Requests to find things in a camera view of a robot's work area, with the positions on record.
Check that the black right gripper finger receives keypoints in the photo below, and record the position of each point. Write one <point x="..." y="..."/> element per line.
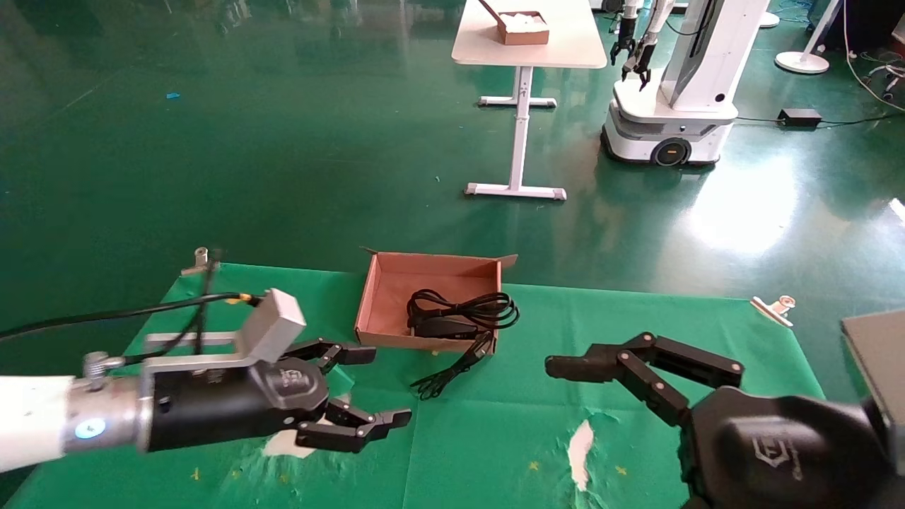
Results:
<point x="576" y="366"/>

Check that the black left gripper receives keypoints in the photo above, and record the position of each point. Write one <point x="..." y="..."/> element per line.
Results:
<point x="226" y="403"/>

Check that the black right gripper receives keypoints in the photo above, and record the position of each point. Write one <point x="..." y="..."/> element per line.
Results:
<point x="778" y="452"/>

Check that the open brown cardboard box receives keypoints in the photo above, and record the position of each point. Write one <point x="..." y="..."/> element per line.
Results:
<point x="385" y="304"/>

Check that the small brown cardboard box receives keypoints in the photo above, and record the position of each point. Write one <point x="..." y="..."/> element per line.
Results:
<point x="527" y="35"/>

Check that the green table cloth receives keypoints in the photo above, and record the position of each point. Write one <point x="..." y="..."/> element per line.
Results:
<point x="495" y="431"/>

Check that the metal table clip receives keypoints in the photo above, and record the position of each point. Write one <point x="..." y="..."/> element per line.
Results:
<point x="774" y="309"/>
<point x="201" y="263"/>

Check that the white wheeled background robot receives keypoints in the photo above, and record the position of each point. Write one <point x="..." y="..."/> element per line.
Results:
<point x="686" y="92"/>

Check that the black background robot gripper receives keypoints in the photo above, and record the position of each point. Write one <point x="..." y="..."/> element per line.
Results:
<point x="623" y="44"/>
<point x="642" y="63"/>

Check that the black power adapter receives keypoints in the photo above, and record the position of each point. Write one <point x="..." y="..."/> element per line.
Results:
<point x="800" y="116"/>

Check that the white filling material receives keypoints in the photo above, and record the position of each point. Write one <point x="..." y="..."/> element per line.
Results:
<point x="524" y="21"/>

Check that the white floor stand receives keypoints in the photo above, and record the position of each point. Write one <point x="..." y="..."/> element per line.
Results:
<point x="802" y="62"/>

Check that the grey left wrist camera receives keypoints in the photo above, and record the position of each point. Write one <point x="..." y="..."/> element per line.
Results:
<point x="272" y="325"/>

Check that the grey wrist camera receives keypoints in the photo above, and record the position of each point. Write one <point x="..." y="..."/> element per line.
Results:
<point x="880" y="360"/>
<point x="272" y="325"/>

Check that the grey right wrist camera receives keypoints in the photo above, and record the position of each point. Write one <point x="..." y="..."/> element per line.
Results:
<point x="880" y="360"/>

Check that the white pedestal table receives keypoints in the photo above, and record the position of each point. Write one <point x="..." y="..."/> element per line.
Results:
<point x="530" y="49"/>

